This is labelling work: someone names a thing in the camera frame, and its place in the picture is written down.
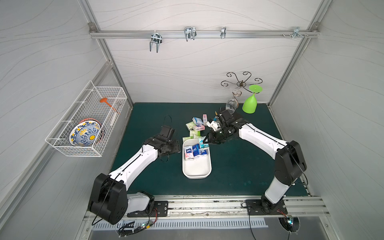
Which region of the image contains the single metal hook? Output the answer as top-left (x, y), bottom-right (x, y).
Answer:
top-left (220, 27), bottom-right (227, 39)

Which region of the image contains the pink floral Tempo pack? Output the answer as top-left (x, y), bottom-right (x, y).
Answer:
top-left (184, 146), bottom-right (194, 161)

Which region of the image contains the pink upright tissue pack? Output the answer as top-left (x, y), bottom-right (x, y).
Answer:
top-left (203, 114), bottom-right (208, 126)

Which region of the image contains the aluminium top rail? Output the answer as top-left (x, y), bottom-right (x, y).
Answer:
top-left (90, 30), bottom-right (320, 40)

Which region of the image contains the light blue tissue pack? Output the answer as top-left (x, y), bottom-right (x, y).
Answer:
top-left (192, 117), bottom-right (204, 125)

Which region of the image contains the white wire basket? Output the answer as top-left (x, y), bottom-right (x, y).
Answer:
top-left (45, 81), bottom-right (127, 157)

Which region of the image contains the green white tissue pack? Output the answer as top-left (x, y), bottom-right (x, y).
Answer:
top-left (183, 136), bottom-right (195, 142)

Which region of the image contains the green plastic wine glass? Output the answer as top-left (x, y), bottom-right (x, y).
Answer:
top-left (242, 85), bottom-right (263, 114)

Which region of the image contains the black metal glass rack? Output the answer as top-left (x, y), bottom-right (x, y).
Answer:
top-left (220, 71), bottom-right (264, 99)

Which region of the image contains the pink white tissue pack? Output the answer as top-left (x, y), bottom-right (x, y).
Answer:
top-left (193, 125), bottom-right (205, 132)

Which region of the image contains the clear wine glass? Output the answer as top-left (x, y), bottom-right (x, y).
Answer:
top-left (226, 90), bottom-right (240, 114)

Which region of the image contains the teal cartoon tissue pack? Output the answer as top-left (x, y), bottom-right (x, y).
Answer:
top-left (199, 137), bottom-right (209, 150)

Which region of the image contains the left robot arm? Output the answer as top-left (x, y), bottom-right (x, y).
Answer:
top-left (88, 137), bottom-right (181, 225)

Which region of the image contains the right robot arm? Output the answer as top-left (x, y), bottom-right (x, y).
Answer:
top-left (203, 119), bottom-right (307, 215)

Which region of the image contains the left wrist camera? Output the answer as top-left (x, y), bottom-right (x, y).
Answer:
top-left (159, 125), bottom-right (175, 142)

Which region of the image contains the double metal hook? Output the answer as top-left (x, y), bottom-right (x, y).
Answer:
top-left (184, 27), bottom-right (197, 42)
top-left (150, 33), bottom-right (163, 53)

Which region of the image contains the white oval storage box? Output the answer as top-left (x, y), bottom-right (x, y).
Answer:
top-left (182, 139), bottom-right (212, 180)

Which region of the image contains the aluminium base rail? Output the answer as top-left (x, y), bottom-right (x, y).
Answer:
top-left (83, 195), bottom-right (330, 221)

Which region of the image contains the orange handled brush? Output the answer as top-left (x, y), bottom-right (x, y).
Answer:
top-left (100, 98), bottom-right (118, 113)

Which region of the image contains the dark blue Tempo tissue pack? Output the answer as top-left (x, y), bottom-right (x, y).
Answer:
top-left (192, 144), bottom-right (200, 157)

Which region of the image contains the blue yellow patterned plate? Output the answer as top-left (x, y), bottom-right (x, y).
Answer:
top-left (69, 120), bottom-right (102, 147)

